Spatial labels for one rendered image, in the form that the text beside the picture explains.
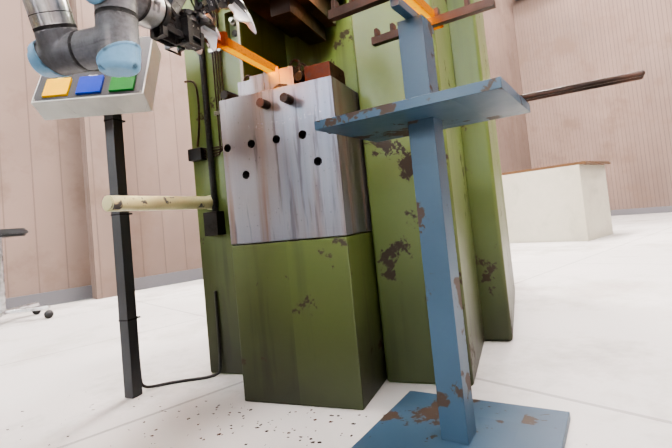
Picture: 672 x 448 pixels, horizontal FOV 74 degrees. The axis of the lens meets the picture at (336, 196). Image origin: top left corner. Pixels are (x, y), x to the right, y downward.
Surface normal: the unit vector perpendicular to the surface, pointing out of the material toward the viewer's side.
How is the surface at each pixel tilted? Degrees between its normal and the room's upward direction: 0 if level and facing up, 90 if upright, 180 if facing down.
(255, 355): 90
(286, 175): 90
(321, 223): 90
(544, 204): 90
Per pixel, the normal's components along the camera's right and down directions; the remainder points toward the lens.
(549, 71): -0.74, 0.04
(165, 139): 0.66, -0.10
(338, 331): -0.38, 0.00
